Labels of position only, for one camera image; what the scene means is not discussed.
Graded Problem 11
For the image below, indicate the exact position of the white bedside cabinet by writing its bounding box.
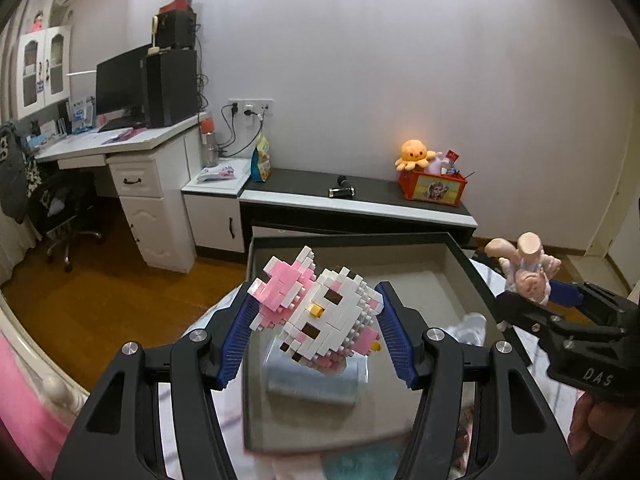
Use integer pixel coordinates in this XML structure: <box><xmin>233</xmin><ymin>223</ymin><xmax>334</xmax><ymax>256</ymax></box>
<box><xmin>181</xmin><ymin>158</ymin><xmax>252</xmax><ymax>253</ymax></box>

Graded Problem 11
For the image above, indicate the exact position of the pink blanket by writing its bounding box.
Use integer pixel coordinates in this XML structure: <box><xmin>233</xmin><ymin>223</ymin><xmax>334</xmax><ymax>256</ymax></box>
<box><xmin>0</xmin><ymin>332</ymin><xmax>76</xmax><ymax>466</ymax></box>

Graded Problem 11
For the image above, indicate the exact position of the black computer tower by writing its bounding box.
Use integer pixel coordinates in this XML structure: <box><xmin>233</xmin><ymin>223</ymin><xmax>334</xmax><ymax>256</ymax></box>
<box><xmin>142</xmin><ymin>49</ymin><xmax>199</xmax><ymax>128</ymax></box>

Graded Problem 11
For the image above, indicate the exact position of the white plastic cup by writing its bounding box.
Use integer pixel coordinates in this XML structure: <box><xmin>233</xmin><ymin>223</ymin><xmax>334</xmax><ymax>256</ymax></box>
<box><xmin>447</xmin><ymin>312</ymin><xmax>487</xmax><ymax>346</ymax></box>

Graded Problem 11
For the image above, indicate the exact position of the pink white block cat toy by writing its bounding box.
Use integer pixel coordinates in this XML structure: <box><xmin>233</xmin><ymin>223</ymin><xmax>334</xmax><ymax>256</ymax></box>
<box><xmin>248</xmin><ymin>246</ymin><xmax>385</xmax><ymax>376</ymax></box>

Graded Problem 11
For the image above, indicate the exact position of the white wall cabinet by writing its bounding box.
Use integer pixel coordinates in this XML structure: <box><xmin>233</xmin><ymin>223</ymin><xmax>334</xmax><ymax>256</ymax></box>
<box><xmin>10</xmin><ymin>25</ymin><xmax>73</xmax><ymax>121</ymax></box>

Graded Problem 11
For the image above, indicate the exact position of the white wall socket strip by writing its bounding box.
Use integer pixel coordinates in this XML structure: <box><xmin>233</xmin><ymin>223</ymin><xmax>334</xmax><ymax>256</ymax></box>
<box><xmin>229</xmin><ymin>100</ymin><xmax>275</xmax><ymax>117</ymax></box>

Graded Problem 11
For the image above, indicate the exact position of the orange octopus plush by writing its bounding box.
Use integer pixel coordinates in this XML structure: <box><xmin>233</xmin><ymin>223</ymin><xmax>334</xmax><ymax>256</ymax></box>
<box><xmin>395</xmin><ymin>140</ymin><xmax>436</xmax><ymax>170</ymax></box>

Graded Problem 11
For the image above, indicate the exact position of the bottle with red cap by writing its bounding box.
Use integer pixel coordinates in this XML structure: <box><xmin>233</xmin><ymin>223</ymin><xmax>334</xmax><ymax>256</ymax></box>
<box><xmin>199</xmin><ymin>115</ymin><xmax>221</xmax><ymax>168</ymax></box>

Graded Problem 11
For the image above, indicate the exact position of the white desk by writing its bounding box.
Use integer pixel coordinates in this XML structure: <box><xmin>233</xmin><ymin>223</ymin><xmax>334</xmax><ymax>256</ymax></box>
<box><xmin>35</xmin><ymin>112</ymin><xmax>206</xmax><ymax>273</ymax></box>

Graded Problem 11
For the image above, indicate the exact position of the pink storage box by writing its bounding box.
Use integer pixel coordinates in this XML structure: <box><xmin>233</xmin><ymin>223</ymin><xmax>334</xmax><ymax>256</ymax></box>
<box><xmin>241</xmin><ymin>231</ymin><xmax>533</xmax><ymax>456</ymax></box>

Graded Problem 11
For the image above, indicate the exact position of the white bed frame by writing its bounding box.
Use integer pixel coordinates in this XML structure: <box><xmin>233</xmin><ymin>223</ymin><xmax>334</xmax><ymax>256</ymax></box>
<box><xmin>0</xmin><ymin>290</ymin><xmax>91</xmax><ymax>411</ymax></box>

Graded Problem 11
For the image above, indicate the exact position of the grey jacket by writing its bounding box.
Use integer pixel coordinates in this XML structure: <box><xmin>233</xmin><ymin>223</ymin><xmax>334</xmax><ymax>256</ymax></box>
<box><xmin>0</xmin><ymin>122</ymin><xmax>38</xmax><ymax>223</ymax></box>

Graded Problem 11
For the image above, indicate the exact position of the red toy box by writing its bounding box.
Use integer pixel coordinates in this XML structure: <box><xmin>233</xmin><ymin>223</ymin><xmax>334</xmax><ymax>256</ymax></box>
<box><xmin>398</xmin><ymin>167</ymin><xmax>471</xmax><ymax>207</ymax></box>

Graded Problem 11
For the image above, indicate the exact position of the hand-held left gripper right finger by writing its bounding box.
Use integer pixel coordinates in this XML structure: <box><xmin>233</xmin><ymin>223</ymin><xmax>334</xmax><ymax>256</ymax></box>
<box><xmin>374</xmin><ymin>281</ymin><xmax>593</xmax><ymax>480</ymax></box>

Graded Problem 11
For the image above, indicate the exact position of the pale blue plastic packet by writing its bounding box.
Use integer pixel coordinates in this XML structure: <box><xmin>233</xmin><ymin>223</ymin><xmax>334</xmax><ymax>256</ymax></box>
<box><xmin>265</xmin><ymin>340</ymin><xmax>371</xmax><ymax>406</ymax></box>

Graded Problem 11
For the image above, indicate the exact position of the black keyboard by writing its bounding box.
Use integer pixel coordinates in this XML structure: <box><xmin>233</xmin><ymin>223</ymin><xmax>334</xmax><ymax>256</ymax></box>
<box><xmin>97</xmin><ymin>119</ymin><xmax>146</xmax><ymax>133</ymax></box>

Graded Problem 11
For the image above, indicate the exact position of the pink doll figure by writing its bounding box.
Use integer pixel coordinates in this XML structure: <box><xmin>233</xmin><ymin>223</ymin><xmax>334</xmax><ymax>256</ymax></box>
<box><xmin>484</xmin><ymin>232</ymin><xmax>562</xmax><ymax>306</ymax></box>

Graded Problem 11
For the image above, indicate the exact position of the black power cable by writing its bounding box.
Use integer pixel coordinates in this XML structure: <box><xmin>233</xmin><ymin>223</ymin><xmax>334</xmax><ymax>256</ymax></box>
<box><xmin>220</xmin><ymin>105</ymin><xmax>262</xmax><ymax>158</ymax></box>

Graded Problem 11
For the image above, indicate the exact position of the cream door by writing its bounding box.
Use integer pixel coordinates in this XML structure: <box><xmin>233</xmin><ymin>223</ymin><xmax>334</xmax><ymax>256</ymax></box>
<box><xmin>587</xmin><ymin>195</ymin><xmax>633</xmax><ymax>261</ymax></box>

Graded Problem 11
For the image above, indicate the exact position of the pink mouse pad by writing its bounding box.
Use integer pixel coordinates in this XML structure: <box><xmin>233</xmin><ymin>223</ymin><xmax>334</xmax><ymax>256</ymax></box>
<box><xmin>102</xmin><ymin>129</ymin><xmax>146</xmax><ymax>143</ymax></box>

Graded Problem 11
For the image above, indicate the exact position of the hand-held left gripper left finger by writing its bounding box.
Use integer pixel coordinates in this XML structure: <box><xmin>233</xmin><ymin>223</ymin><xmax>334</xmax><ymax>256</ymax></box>
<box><xmin>52</xmin><ymin>285</ymin><xmax>258</xmax><ymax>480</ymax></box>

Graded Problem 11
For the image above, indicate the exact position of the person's right hand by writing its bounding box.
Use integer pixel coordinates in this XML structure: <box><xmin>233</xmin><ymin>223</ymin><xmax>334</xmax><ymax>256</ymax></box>
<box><xmin>568</xmin><ymin>394</ymin><xmax>608</xmax><ymax>457</ymax></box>

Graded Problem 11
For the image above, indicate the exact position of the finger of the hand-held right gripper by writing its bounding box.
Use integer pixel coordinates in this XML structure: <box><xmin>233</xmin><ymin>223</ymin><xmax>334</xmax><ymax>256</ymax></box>
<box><xmin>495</xmin><ymin>292</ymin><xmax>567</xmax><ymax>347</ymax></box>
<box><xmin>548</xmin><ymin>282</ymin><xmax>631</xmax><ymax>332</ymax></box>

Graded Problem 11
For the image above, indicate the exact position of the clear plastic bag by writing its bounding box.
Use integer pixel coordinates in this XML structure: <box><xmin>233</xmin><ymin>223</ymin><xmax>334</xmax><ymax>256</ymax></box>
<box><xmin>196</xmin><ymin>165</ymin><xmax>238</xmax><ymax>182</ymax></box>

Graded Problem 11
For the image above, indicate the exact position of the round table striped cloth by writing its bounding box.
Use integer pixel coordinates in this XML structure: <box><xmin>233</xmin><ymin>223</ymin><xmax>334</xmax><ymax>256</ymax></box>
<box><xmin>150</xmin><ymin>255</ymin><xmax>576</xmax><ymax>480</ymax></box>

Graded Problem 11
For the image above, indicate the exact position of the black speaker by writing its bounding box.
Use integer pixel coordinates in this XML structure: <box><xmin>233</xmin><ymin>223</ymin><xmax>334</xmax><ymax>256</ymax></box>
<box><xmin>156</xmin><ymin>9</ymin><xmax>197</xmax><ymax>51</ymax></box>

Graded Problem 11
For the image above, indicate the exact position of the black office chair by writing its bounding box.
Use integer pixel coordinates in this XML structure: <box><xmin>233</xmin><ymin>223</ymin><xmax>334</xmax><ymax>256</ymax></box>
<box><xmin>30</xmin><ymin>167</ymin><xmax>106</xmax><ymax>273</ymax></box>

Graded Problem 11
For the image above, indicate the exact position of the black low cabinet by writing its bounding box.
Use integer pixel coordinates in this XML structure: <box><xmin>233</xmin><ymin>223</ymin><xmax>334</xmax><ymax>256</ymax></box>
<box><xmin>239</xmin><ymin>167</ymin><xmax>478</xmax><ymax>251</ymax></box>

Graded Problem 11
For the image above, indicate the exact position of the blue white carton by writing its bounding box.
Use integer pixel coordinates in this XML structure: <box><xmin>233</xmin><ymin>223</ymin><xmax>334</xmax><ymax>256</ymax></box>
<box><xmin>70</xmin><ymin>96</ymin><xmax>96</xmax><ymax>133</ymax></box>

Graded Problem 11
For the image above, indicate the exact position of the black monitor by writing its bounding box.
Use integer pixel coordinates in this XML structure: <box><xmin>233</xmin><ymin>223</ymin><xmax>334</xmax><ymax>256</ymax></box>
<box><xmin>95</xmin><ymin>44</ymin><xmax>151</xmax><ymax>128</ymax></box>

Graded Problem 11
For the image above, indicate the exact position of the blue yellow snack bag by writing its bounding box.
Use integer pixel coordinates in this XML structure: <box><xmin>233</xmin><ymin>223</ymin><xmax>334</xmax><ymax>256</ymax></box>
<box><xmin>250</xmin><ymin>134</ymin><xmax>272</xmax><ymax>182</ymax></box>

